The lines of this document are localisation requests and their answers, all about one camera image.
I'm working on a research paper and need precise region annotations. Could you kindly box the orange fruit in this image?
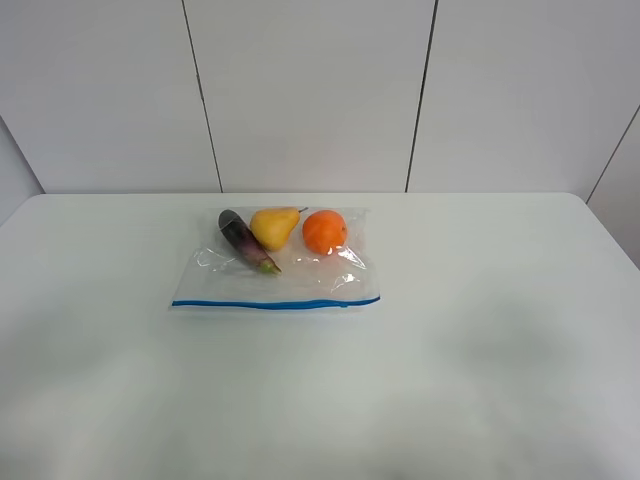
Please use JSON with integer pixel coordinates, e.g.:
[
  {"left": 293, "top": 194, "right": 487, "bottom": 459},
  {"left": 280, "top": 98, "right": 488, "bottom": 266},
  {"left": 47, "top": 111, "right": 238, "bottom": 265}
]
[{"left": 302, "top": 210, "right": 348, "bottom": 255}]

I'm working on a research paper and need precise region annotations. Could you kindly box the purple eggplant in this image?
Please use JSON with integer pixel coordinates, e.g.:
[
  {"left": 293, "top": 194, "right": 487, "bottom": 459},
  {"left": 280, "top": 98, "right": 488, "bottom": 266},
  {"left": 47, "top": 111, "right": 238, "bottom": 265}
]
[{"left": 218, "top": 209, "right": 281, "bottom": 275}]

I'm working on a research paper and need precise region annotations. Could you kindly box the yellow pear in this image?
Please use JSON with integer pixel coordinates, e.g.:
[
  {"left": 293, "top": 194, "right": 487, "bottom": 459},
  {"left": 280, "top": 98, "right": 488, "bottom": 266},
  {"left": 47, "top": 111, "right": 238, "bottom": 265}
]
[{"left": 249, "top": 207, "right": 306, "bottom": 252}]

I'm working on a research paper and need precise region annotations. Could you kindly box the clear zip bag blue seal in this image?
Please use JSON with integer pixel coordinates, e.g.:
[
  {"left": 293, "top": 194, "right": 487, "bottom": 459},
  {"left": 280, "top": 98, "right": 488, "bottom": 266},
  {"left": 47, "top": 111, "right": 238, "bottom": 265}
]
[{"left": 172, "top": 207, "right": 380, "bottom": 310}]

